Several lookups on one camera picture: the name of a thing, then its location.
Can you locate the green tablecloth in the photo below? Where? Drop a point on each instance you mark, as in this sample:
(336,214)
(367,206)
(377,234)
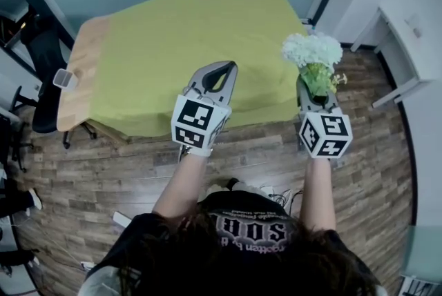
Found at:
(193,29)

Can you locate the person's black printed shirt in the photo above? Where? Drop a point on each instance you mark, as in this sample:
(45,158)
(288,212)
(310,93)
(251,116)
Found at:
(255,225)

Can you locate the person's left forearm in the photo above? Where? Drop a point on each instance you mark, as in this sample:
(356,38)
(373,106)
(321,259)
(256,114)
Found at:
(183,180)

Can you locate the person's right forearm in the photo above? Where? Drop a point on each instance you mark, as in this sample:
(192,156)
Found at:
(317,194)

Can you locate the glass table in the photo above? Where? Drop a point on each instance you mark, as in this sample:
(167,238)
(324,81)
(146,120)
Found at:
(424,256)

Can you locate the black office chair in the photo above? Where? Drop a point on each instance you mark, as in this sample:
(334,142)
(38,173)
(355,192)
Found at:
(46,105)

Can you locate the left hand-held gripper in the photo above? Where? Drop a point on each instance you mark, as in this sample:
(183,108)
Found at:
(193,122)

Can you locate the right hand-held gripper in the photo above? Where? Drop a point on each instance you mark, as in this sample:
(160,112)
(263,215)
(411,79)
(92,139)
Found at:
(324,136)

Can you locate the small white box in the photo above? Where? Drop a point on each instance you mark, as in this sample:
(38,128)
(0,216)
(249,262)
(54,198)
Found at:
(64,79)

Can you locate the white and green flowers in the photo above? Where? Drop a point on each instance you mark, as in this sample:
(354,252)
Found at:
(310,53)

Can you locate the white side desk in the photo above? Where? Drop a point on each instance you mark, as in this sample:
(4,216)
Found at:
(407,56)

